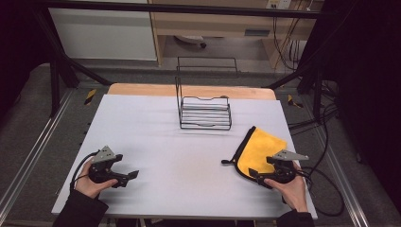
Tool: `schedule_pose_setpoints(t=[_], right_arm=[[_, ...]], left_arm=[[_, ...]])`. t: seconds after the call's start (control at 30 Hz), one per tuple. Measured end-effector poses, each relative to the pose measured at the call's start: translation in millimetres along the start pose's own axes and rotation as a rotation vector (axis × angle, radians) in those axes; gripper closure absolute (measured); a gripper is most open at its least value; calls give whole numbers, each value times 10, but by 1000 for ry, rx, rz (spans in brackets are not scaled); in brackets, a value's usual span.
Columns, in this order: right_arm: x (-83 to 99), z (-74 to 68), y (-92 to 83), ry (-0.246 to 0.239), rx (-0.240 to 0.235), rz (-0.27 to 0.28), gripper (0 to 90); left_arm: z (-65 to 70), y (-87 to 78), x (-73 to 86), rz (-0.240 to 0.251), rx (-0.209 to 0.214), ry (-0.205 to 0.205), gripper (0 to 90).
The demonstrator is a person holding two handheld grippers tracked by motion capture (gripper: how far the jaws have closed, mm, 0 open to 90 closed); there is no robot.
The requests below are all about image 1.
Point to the black metal stand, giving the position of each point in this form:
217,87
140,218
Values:
55,78
317,85

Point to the yellow cloth with black trim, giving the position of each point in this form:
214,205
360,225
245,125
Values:
258,151

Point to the office chair base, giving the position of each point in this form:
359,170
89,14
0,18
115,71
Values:
190,39

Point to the person's left hand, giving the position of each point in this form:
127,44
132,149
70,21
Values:
86,187

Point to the white wall socket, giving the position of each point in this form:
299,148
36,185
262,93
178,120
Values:
279,3

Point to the white table board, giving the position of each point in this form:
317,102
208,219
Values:
176,170

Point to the wooden table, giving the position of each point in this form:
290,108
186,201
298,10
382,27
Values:
142,90

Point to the white cabinet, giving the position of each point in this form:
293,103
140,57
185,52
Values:
104,34

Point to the person's right hand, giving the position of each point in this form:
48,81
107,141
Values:
293,192

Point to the light wooden desk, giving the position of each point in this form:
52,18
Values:
217,23

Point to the aluminium floor rail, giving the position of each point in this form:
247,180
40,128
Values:
34,148
342,176

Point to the black frame crossbar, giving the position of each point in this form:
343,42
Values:
189,8

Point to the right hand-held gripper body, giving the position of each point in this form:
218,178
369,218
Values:
285,170

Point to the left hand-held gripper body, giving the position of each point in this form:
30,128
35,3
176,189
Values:
102,157

